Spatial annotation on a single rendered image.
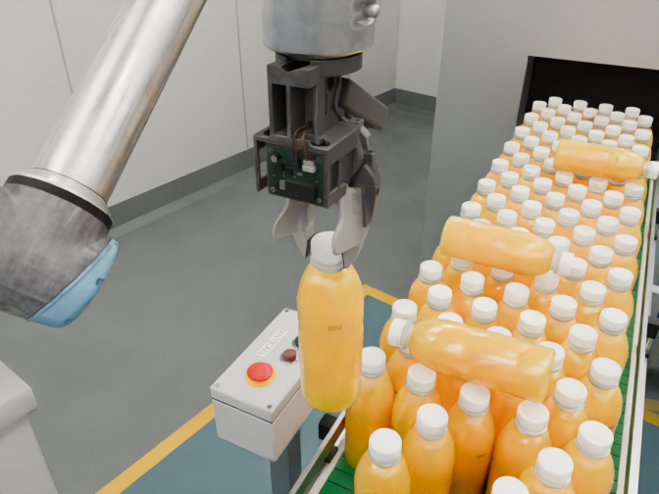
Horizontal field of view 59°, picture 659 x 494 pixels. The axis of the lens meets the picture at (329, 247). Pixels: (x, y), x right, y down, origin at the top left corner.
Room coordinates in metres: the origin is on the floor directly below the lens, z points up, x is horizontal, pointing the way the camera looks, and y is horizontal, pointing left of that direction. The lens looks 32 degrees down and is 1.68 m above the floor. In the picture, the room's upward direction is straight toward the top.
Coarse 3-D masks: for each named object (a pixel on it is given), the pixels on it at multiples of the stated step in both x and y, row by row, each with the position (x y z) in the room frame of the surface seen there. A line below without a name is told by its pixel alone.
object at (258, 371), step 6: (252, 366) 0.60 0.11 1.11; (258, 366) 0.60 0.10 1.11; (264, 366) 0.60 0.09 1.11; (270, 366) 0.60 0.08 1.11; (252, 372) 0.58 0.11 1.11; (258, 372) 0.58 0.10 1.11; (264, 372) 0.58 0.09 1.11; (270, 372) 0.59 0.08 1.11; (252, 378) 0.58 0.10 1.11; (258, 378) 0.57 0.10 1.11; (264, 378) 0.58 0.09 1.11
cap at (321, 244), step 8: (328, 232) 0.52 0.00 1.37; (312, 240) 0.50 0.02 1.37; (320, 240) 0.50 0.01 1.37; (328, 240) 0.50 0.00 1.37; (312, 248) 0.50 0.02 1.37; (320, 248) 0.49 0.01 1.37; (328, 248) 0.49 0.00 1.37; (312, 256) 0.50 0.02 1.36; (320, 256) 0.49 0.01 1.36; (328, 256) 0.48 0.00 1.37; (336, 256) 0.48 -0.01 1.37; (328, 264) 0.48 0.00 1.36; (336, 264) 0.49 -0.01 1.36
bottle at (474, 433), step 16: (448, 416) 0.55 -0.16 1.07; (464, 416) 0.53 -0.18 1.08; (480, 416) 0.53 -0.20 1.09; (464, 432) 0.52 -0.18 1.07; (480, 432) 0.52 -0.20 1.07; (464, 448) 0.51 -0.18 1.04; (480, 448) 0.51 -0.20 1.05; (464, 464) 0.51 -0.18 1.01; (480, 464) 0.51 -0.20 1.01; (464, 480) 0.51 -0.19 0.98; (480, 480) 0.52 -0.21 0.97
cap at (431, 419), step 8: (424, 408) 0.52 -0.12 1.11; (432, 408) 0.52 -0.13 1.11; (440, 408) 0.52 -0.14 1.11; (424, 416) 0.51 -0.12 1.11; (432, 416) 0.51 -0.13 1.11; (440, 416) 0.51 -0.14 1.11; (424, 424) 0.49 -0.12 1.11; (432, 424) 0.49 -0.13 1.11; (440, 424) 0.49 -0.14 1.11; (424, 432) 0.49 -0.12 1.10; (432, 432) 0.49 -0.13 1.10; (440, 432) 0.49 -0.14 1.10
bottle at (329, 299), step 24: (312, 264) 0.49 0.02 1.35; (312, 288) 0.48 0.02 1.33; (336, 288) 0.48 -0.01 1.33; (360, 288) 0.49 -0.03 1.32; (312, 312) 0.47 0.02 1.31; (336, 312) 0.47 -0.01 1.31; (360, 312) 0.49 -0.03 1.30; (312, 336) 0.47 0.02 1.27; (336, 336) 0.47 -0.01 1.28; (360, 336) 0.49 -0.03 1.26; (312, 360) 0.47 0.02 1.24; (336, 360) 0.47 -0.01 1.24; (360, 360) 0.49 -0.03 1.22; (312, 384) 0.48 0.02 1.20; (336, 384) 0.47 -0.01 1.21; (360, 384) 0.49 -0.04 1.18; (336, 408) 0.47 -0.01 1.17
